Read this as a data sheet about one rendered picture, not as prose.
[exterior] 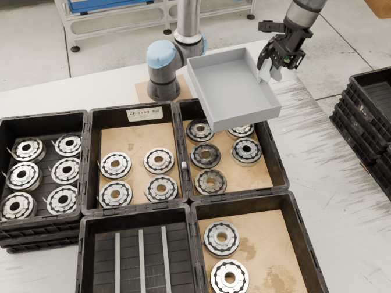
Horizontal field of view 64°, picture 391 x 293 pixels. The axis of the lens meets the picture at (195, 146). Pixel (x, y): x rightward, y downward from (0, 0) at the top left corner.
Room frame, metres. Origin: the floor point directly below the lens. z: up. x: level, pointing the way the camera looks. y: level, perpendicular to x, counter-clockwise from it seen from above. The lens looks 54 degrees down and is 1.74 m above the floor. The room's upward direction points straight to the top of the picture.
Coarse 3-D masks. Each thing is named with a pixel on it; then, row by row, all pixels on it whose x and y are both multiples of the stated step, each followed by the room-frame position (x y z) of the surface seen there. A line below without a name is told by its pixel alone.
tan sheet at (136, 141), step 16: (112, 128) 0.74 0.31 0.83; (128, 128) 0.74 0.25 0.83; (144, 128) 0.74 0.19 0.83; (160, 128) 0.74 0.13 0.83; (112, 144) 0.66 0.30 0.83; (128, 144) 0.66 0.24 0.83; (144, 144) 0.66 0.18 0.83; (160, 144) 0.66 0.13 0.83; (176, 160) 0.60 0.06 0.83; (144, 176) 0.53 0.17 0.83; (176, 176) 0.53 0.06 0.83
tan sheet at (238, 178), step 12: (192, 120) 0.78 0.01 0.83; (192, 144) 0.67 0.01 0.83; (216, 144) 0.67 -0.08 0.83; (228, 144) 0.67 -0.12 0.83; (204, 156) 0.61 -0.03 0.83; (228, 156) 0.61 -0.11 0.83; (192, 168) 0.57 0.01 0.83; (228, 168) 0.57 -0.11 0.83; (240, 168) 0.57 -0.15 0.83; (252, 168) 0.57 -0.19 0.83; (264, 168) 0.57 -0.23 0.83; (192, 180) 0.52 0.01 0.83; (228, 180) 0.52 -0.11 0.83; (240, 180) 0.52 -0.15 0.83; (252, 180) 0.52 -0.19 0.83; (264, 180) 0.52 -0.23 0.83
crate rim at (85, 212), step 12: (96, 108) 0.74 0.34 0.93; (108, 108) 0.75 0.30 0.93; (120, 108) 0.75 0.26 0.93; (132, 108) 0.75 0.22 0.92; (180, 144) 0.59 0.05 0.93; (180, 156) 0.55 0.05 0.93; (84, 168) 0.50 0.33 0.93; (180, 168) 0.50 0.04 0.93; (84, 180) 0.46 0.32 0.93; (84, 192) 0.42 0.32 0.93; (84, 204) 0.38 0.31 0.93; (144, 204) 0.38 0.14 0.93; (156, 204) 0.38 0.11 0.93; (168, 204) 0.38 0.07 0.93
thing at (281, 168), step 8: (176, 104) 0.77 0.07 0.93; (176, 112) 0.73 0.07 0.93; (272, 136) 0.63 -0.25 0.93; (184, 144) 0.59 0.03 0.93; (272, 144) 0.59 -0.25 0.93; (184, 152) 0.56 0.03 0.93; (184, 160) 0.53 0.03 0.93; (280, 160) 0.53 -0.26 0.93; (280, 168) 0.51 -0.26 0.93; (288, 184) 0.45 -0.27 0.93; (192, 192) 0.42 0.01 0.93; (224, 192) 0.42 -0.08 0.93; (232, 192) 0.42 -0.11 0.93; (240, 192) 0.42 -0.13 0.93; (248, 192) 0.42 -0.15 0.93; (256, 192) 0.42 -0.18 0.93; (192, 200) 0.40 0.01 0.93; (200, 200) 0.40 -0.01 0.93
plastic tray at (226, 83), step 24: (240, 48) 0.85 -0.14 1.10; (192, 72) 0.74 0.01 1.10; (216, 72) 0.79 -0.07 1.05; (240, 72) 0.79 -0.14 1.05; (216, 96) 0.69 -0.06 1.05; (240, 96) 0.69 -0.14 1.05; (264, 96) 0.68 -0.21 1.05; (216, 120) 0.55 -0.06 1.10; (240, 120) 0.57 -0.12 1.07; (264, 120) 0.59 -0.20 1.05
